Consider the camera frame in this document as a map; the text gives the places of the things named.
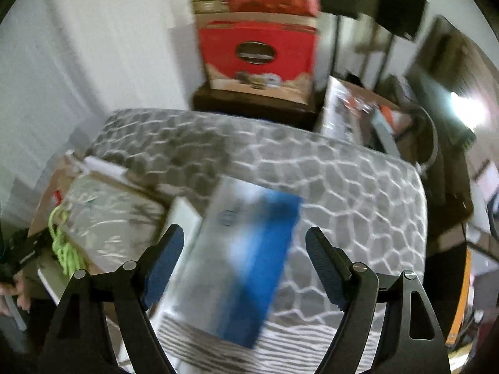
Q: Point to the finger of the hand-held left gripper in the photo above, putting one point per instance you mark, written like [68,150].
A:
[41,239]

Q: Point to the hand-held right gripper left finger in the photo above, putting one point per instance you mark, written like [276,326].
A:
[163,268]

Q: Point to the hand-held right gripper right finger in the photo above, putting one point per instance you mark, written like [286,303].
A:
[327,268]

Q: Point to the brown cardboard box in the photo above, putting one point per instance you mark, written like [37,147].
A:
[54,187]

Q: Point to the clear labelled plastic packet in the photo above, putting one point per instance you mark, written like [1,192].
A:
[109,218]

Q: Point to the blue and white packet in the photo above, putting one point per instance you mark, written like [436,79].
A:
[241,249]

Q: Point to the person's left hand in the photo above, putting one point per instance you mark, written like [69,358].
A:
[13,294]

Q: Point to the grey honeycomb patterned blanket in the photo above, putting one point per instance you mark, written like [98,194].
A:
[331,171]

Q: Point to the clear bag of assorted items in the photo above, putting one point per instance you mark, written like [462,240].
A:
[351,113]

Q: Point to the dark framed panel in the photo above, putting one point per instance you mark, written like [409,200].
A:
[448,66]

